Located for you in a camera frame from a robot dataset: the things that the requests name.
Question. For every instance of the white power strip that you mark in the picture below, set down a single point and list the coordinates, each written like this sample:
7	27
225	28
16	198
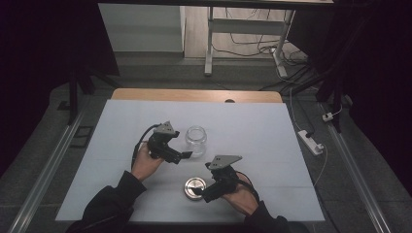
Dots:
310	142

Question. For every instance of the person's right hand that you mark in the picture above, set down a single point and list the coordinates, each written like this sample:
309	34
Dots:
241	197

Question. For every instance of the white desk frame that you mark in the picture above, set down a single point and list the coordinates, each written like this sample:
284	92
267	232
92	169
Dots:
246	26

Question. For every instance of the person's left hand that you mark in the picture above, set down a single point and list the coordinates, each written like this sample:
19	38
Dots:
145	165

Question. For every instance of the black floor bracket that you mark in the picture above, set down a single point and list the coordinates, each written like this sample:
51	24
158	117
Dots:
82	136

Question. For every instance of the small white adapter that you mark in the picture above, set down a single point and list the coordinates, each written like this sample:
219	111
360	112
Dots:
327	116

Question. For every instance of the black metal stand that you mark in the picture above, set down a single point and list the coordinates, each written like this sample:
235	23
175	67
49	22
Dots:
336	93
73	97

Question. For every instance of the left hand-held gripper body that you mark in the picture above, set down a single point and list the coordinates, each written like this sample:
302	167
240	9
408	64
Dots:
162	142

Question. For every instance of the black plug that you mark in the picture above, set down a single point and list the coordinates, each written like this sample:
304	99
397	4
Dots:
310	133

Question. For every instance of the grey metal floor rail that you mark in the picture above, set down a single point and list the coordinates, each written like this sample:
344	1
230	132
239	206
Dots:
356	174
45	174

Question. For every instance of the white table mat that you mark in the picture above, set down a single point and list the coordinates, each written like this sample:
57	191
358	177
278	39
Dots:
259	145

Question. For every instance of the wooden table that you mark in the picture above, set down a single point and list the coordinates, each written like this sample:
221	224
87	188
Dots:
194	94

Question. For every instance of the clear glass jar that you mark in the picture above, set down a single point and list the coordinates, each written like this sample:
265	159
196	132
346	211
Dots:
196	142

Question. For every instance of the round silver metal lid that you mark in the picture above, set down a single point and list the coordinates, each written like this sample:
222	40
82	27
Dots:
193	189

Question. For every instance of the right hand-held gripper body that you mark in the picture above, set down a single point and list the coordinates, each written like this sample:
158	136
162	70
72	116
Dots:
223	178

